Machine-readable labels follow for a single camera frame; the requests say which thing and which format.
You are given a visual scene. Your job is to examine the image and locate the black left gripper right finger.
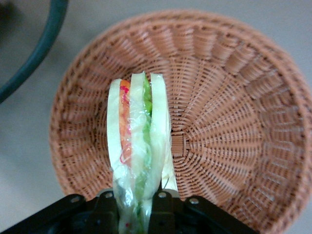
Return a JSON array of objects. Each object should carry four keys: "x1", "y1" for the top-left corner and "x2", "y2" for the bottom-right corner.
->
[{"x1": 148, "y1": 189, "x2": 253, "y2": 234}]

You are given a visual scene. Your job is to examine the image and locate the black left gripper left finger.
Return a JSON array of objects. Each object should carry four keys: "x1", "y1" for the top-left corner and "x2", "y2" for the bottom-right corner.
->
[{"x1": 0, "y1": 189, "x2": 120, "y2": 234}]

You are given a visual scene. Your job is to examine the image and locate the plastic-wrapped sandwich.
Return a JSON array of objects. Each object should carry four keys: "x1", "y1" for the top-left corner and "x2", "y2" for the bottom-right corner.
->
[{"x1": 106, "y1": 70, "x2": 178, "y2": 234}]

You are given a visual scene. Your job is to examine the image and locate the round brown wicker basket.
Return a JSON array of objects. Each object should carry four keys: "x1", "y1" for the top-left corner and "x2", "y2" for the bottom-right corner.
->
[{"x1": 48, "y1": 9, "x2": 312, "y2": 234}]

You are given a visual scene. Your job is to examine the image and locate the dark looped camera cable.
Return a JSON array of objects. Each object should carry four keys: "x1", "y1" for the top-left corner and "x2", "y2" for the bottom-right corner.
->
[{"x1": 0, "y1": 0, "x2": 70, "y2": 104}]

